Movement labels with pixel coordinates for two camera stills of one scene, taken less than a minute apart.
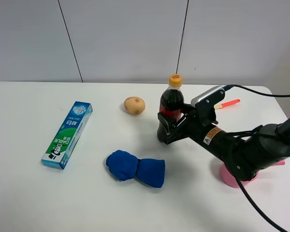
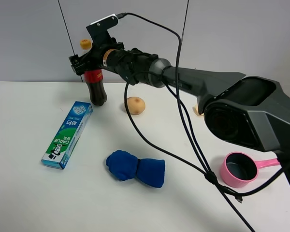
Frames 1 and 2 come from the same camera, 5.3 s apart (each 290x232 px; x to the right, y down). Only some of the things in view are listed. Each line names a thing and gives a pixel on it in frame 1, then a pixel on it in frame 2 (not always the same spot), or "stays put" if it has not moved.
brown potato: x=134 y=105 stays put
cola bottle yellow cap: x=171 y=102 → x=94 y=78
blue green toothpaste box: x=67 y=135 stays put
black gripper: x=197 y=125 → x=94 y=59
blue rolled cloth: x=125 y=166 stays put
